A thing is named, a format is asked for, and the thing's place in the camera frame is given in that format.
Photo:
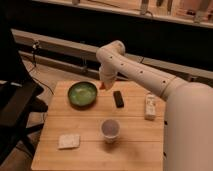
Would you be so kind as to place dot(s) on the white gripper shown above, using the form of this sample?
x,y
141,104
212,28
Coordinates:
x,y
107,76

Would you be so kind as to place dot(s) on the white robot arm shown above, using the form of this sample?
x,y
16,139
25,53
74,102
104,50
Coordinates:
x,y
188,118

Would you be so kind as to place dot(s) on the green ceramic bowl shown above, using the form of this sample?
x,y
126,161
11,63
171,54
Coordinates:
x,y
82,94

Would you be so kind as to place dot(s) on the black rectangular block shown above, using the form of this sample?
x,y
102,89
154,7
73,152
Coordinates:
x,y
118,99

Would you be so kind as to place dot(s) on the white paper cup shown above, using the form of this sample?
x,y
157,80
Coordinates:
x,y
110,130

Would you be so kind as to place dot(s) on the black office chair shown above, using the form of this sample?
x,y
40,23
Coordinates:
x,y
18,97

